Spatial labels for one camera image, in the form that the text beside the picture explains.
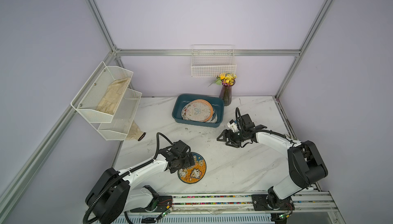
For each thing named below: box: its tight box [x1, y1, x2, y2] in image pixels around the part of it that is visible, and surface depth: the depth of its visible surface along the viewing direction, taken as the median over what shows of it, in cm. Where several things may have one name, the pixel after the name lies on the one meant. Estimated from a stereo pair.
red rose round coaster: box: [181, 102, 190, 121], surface depth 110 cm
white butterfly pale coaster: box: [185, 101, 211, 122], surface depth 109 cm
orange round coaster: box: [185, 99, 214, 123], surface depth 110 cm
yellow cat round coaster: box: [177, 151, 207, 185], surface depth 85 cm
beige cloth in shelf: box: [96, 77, 131, 116], surface depth 81 cm
